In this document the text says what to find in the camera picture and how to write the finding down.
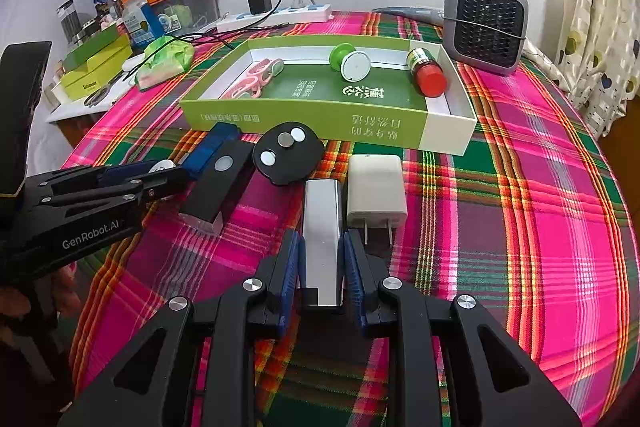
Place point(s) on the silver lighter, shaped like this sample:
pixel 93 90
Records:
pixel 322 247

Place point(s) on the patterned curtain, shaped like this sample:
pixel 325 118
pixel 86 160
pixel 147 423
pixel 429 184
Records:
pixel 595 57

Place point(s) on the green cardboard box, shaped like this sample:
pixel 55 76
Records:
pixel 300 127

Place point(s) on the black round remote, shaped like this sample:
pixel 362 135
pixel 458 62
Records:
pixel 290 167

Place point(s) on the person's left hand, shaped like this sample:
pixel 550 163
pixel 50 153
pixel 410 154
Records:
pixel 65 294

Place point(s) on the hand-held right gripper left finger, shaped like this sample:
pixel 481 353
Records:
pixel 290 277

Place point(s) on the scissors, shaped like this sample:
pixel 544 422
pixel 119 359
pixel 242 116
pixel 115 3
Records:
pixel 97 97

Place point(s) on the black bike light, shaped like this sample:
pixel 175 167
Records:
pixel 215 197

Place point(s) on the white charger plug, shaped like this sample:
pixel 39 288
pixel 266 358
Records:
pixel 375 192

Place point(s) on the blue usb device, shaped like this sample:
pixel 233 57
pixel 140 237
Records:
pixel 207 149

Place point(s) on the yellow-green cardboard box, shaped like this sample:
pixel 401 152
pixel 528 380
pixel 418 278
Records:
pixel 85 82

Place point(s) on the pink plastic clip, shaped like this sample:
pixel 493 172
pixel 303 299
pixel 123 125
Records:
pixel 265 69
pixel 240 89

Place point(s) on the dark green flat box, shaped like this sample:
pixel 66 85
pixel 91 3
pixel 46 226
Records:
pixel 90 49

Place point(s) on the glass jar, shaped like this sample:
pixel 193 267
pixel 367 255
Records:
pixel 69 22

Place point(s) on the green plastic bag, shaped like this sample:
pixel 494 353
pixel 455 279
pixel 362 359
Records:
pixel 165 57

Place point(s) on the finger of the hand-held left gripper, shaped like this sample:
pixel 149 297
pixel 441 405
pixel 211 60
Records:
pixel 125 172
pixel 160 184

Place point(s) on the pink green plaid blanket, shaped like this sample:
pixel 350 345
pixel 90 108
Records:
pixel 500 232

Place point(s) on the green and white spool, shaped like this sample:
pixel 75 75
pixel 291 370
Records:
pixel 357 67

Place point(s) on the blue and white carton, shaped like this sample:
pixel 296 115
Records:
pixel 142 24

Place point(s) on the white power strip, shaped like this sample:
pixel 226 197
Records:
pixel 300 13

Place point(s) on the brown bottle red cap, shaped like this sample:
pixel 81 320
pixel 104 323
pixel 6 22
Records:
pixel 430 79

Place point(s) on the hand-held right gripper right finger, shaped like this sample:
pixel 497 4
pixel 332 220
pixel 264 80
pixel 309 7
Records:
pixel 357 282

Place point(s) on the white rounded object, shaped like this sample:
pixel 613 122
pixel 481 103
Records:
pixel 135 63

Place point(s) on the grey fan heater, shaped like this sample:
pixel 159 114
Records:
pixel 490 22

